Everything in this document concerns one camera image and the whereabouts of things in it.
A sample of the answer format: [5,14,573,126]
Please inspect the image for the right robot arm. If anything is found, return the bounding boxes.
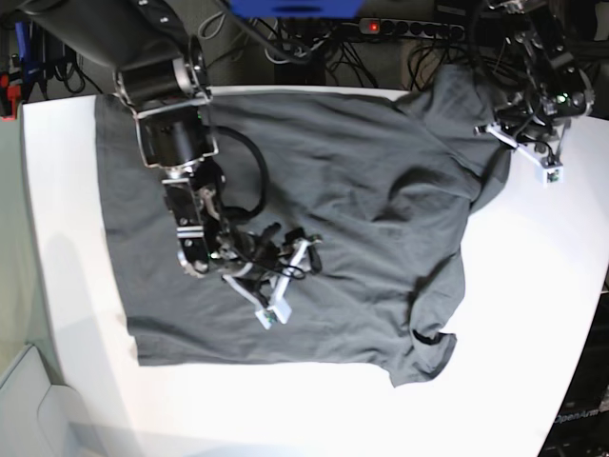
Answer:
[11,1,321,293]

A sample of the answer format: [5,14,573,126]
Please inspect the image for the blue box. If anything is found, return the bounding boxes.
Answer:
[229,0,363,19]

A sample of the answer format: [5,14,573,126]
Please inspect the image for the red clamp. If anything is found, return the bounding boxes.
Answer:
[0,72,21,121]

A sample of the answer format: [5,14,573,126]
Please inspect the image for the grey t-shirt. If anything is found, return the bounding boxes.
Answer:
[95,66,510,386]

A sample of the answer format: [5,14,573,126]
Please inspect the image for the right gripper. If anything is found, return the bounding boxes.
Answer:
[213,223,323,295]

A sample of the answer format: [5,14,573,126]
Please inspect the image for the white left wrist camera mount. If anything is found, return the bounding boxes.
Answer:
[474,122,564,188]

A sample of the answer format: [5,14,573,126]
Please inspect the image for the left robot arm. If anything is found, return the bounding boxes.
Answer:
[467,1,594,143]

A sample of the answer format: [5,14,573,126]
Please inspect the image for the black power strip red switch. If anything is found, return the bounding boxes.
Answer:
[358,18,465,42]

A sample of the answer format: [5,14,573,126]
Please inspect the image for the grey bin at table corner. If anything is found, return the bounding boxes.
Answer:
[1,345,107,457]

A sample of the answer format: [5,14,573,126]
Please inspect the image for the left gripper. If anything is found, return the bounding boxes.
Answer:
[494,102,571,143]

